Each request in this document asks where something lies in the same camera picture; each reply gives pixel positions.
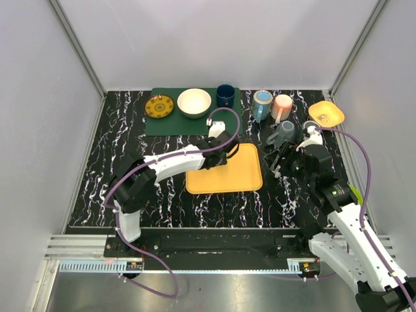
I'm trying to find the yellow square dish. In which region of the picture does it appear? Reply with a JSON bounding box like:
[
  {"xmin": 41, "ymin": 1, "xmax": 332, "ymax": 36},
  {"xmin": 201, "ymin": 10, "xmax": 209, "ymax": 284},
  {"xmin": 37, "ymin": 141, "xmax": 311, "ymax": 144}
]
[{"xmin": 308, "ymin": 101, "xmax": 345, "ymax": 127}]

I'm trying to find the dark teal mug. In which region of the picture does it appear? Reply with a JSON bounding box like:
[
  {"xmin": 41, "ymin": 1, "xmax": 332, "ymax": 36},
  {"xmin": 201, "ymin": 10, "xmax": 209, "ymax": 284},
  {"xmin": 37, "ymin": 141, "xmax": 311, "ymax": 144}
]
[{"xmin": 301, "ymin": 120, "xmax": 320, "ymax": 136}]

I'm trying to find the orange and blue mug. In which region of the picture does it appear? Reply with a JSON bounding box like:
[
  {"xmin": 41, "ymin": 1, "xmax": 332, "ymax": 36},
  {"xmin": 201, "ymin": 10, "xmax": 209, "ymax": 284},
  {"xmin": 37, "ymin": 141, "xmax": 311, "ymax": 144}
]
[{"xmin": 251, "ymin": 90, "xmax": 274, "ymax": 124}]

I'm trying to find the pink mug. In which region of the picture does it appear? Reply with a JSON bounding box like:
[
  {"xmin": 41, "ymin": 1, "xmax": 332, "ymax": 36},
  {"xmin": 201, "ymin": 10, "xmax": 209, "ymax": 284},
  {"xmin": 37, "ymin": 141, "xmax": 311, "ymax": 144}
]
[{"xmin": 270, "ymin": 94, "xmax": 293, "ymax": 124}]

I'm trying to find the lime green plate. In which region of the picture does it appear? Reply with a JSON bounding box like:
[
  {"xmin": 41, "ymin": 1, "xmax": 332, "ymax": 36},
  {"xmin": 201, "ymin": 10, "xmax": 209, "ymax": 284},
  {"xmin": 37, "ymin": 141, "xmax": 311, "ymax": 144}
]
[{"xmin": 349, "ymin": 184, "xmax": 363, "ymax": 205}]

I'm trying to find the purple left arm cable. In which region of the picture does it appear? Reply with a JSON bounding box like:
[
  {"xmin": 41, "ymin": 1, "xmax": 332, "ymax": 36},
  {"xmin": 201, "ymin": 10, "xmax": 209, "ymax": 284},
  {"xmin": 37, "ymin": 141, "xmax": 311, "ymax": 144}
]
[{"xmin": 103, "ymin": 108, "xmax": 243, "ymax": 298}]

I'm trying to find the yellow serving tray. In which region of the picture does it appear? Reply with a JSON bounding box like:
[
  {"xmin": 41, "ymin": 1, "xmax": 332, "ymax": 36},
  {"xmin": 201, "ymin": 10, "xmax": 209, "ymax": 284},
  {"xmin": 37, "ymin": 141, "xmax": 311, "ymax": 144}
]
[{"xmin": 186, "ymin": 143, "xmax": 263, "ymax": 194}]

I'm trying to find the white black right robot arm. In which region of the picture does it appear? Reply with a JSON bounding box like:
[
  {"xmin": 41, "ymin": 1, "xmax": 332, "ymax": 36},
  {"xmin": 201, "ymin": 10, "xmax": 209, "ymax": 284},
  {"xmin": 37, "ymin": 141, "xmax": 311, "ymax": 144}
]
[{"xmin": 274, "ymin": 142, "xmax": 415, "ymax": 311}]

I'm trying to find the grey mug white inside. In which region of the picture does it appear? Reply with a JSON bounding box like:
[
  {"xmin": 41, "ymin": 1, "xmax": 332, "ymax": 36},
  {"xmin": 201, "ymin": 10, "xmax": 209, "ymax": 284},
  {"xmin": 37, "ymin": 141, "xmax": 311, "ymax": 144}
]
[{"xmin": 266, "ymin": 120, "xmax": 296, "ymax": 148}]

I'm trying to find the dark green placemat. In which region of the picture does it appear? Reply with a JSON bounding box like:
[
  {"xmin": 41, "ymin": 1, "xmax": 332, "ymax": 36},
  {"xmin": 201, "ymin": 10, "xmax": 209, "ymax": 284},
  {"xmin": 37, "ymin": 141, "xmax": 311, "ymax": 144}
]
[{"xmin": 145, "ymin": 88, "xmax": 245, "ymax": 137}]

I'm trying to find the light blue mug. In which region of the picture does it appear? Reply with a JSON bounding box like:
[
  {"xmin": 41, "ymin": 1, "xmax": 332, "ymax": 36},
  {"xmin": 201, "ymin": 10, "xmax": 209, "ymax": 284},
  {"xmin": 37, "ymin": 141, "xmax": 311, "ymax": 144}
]
[{"xmin": 270, "ymin": 160, "xmax": 281, "ymax": 179}]

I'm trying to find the navy blue mug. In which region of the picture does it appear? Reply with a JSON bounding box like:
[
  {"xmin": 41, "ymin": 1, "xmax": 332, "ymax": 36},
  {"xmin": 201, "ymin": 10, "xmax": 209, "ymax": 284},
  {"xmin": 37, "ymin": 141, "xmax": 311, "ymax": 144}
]
[{"xmin": 216, "ymin": 84, "xmax": 235, "ymax": 108}]

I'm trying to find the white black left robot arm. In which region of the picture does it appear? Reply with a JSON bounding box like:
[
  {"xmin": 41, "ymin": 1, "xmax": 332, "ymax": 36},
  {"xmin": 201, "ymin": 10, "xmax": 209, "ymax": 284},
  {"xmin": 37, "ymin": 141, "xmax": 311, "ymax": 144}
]
[{"xmin": 105, "ymin": 131, "xmax": 240, "ymax": 257}]

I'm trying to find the yellow patterned plate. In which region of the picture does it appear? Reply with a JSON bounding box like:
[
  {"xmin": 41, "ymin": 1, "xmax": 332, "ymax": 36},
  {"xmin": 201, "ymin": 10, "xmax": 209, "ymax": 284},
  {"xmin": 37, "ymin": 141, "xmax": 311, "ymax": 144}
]
[{"xmin": 144, "ymin": 94, "xmax": 175, "ymax": 119}]

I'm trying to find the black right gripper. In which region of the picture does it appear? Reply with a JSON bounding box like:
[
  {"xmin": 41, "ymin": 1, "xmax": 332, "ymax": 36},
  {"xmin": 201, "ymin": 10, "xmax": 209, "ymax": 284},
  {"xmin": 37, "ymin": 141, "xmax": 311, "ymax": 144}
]
[{"xmin": 263, "ymin": 140, "xmax": 315, "ymax": 187}]

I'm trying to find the aluminium frame rail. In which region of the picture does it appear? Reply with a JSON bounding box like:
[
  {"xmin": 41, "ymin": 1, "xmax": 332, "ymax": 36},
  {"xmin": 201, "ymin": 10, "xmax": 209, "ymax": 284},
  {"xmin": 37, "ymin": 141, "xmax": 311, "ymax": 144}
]
[{"xmin": 44, "ymin": 235, "xmax": 107, "ymax": 260}]

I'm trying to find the white bowl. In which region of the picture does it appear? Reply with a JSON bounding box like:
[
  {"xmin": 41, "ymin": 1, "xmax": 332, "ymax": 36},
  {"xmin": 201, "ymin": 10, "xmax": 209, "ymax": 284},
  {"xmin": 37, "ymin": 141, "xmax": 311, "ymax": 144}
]
[{"xmin": 177, "ymin": 88, "xmax": 212, "ymax": 119}]

